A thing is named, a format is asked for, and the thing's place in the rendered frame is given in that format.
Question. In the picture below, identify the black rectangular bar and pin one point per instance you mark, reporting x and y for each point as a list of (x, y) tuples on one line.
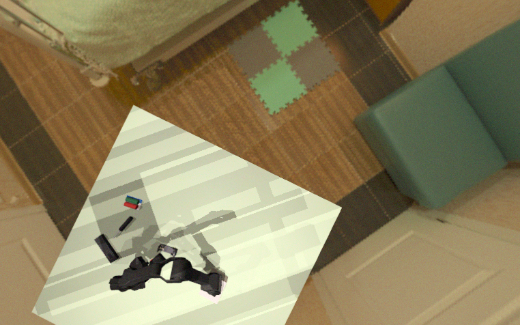
[(106, 248)]

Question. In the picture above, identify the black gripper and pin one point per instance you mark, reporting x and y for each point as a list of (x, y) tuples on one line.
[(158, 258)]

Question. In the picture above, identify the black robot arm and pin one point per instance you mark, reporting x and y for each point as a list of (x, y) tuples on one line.
[(139, 271)]

